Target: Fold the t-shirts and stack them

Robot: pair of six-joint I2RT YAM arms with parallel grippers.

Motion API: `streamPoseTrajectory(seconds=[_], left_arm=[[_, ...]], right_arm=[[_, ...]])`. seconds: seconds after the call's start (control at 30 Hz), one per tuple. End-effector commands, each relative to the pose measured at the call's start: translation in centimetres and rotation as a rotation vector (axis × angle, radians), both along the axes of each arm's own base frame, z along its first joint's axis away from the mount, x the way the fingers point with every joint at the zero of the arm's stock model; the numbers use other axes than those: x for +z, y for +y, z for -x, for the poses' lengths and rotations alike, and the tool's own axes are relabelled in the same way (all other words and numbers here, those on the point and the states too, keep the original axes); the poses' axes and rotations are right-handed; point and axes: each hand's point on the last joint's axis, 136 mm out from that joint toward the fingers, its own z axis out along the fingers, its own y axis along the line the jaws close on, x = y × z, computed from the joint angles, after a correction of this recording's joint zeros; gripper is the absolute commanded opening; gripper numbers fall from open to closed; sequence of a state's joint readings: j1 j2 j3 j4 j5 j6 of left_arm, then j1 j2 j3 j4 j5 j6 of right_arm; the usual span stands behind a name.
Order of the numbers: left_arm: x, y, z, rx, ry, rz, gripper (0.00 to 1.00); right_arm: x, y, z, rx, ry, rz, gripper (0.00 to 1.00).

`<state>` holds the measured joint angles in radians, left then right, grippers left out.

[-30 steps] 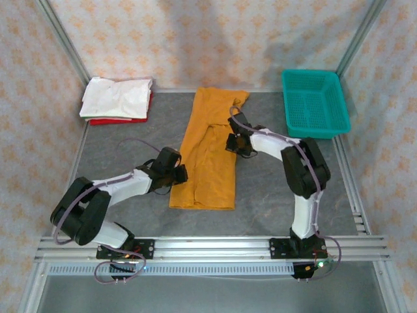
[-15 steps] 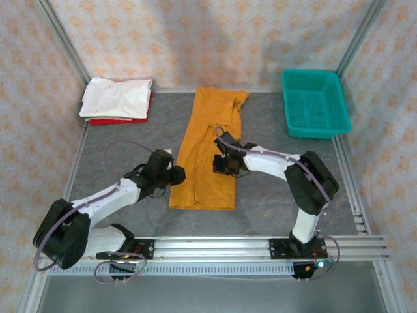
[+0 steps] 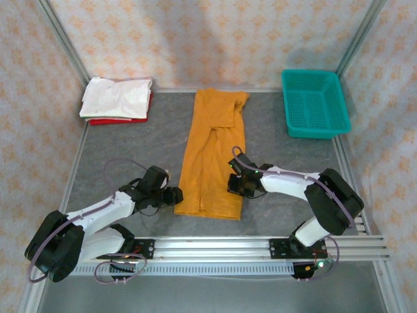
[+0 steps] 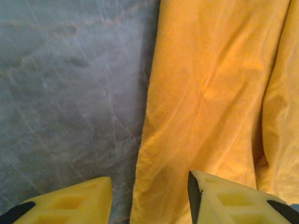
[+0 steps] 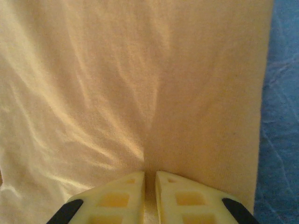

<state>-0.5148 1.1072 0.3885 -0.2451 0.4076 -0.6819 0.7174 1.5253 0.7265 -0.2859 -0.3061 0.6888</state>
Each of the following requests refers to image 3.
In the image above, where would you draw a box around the green folded t-shirt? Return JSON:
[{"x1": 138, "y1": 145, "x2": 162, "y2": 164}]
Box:
[{"x1": 80, "y1": 113, "x2": 133, "y2": 121}]

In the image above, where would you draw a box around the aluminium table edge rail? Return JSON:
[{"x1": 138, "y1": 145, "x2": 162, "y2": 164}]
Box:
[{"x1": 155, "y1": 86, "x2": 285, "y2": 95}]

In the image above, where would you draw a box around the black clamp bracket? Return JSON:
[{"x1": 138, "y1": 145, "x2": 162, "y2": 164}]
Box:
[
  {"x1": 109, "y1": 263, "x2": 137, "y2": 282},
  {"x1": 291, "y1": 263, "x2": 315, "y2": 282}
]

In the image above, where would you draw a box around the orange t-shirt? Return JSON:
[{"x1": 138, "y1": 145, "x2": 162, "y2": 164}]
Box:
[{"x1": 173, "y1": 87, "x2": 251, "y2": 222}]

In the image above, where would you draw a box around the white folded t-shirt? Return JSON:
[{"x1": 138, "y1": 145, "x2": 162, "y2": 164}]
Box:
[{"x1": 79, "y1": 76, "x2": 154, "y2": 120}]

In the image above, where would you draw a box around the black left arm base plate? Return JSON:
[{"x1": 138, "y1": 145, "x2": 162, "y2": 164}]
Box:
[{"x1": 125, "y1": 239, "x2": 156, "y2": 261}]

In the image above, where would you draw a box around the aluminium table side rail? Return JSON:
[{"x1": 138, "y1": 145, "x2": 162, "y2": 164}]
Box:
[
  {"x1": 334, "y1": 134, "x2": 372, "y2": 236},
  {"x1": 50, "y1": 122, "x2": 91, "y2": 237}
]

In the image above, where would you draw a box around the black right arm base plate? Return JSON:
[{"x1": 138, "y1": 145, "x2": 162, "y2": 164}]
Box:
[{"x1": 268, "y1": 237, "x2": 329, "y2": 261}]

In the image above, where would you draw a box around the teal plastic basket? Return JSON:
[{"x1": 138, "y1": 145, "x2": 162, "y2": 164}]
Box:
[{"x1": 281, "y1": 68, "x2": 352, "y2": 141}]

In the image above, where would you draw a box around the aluminium frame leg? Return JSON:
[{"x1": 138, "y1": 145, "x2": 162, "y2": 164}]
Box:
[
  {"x1": 373, "y1": 260, "x2": 408, "y2": 313},
  {"x1": 18, "y1": 262, "x2": 50, "y2": 313}
]

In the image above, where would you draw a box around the red folded t-shirt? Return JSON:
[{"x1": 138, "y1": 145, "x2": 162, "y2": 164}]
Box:
[{"x1": 85, "y1": 91, "x2": 154, "y2": 127}]

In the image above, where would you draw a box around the aluminium frame post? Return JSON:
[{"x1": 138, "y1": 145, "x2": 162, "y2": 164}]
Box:
[
  {"x1": 335, "y1": 0, "x2": 388, "y2": 78},
  {"x1": 34, "y1": 0, "x2": 93, "y2": 86}
]

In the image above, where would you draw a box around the small green LED board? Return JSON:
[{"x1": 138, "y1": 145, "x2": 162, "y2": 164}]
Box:
[{"x1": 312, "y1": 257, "x2": 335, "y2": 271}]

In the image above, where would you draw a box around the grey slotted cable duct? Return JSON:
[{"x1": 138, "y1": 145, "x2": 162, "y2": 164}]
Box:
[{"x1": 73, "y1": 262, "x2": 296, "y2": 277}]

